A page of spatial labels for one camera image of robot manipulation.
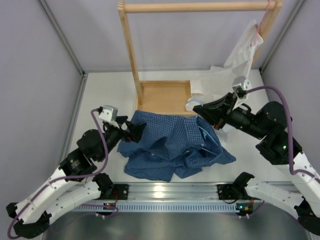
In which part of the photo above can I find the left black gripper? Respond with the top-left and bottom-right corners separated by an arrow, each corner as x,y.
96,115 -> 146,163

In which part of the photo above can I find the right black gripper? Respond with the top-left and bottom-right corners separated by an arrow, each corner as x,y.
193,93 -> 268,141

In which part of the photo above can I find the blue wire hanger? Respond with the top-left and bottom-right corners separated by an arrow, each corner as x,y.
185,98 -> 218,156

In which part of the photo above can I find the blue checked shirt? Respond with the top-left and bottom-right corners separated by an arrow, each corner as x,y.
117,110 -> 236,182

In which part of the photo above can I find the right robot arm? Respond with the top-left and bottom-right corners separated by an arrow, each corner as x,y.
193,93 -> 320,235

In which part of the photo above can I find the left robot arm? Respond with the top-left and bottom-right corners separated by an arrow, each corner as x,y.
6,116 -> 147,240

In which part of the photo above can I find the white shirt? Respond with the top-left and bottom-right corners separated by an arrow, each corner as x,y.
185,20 -> 264,112

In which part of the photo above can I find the wooden clothes rack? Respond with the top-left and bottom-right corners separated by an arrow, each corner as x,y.
117,0 -> 283,117

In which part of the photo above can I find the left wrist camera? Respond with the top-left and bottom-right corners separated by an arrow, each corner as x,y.
98,105 -> 119,128

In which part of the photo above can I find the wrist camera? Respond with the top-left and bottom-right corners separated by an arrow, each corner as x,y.
232,76 -> 252,109
98,105 -> 119,128

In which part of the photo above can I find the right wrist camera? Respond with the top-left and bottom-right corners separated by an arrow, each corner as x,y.
232,76 -> 252,109

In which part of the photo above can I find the left aluminium frame post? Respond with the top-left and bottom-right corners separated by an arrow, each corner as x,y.
36,0 -> 87,95

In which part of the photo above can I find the aluminium frame post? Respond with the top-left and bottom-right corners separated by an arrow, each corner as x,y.
258,0 -> 313,73
36,0 -> 87,95

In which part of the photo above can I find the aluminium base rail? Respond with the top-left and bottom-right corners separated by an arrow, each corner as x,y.
99,181 -> 312,201

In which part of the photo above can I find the grey slotted cable duct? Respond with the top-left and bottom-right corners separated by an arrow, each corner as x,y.
74,202 -> 242,213

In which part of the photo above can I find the pink wire hanger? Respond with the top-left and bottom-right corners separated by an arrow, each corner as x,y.
250,0 -> 271,47

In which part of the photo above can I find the right aluminium frame post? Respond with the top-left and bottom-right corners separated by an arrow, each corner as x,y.
258,0 -> 313,73

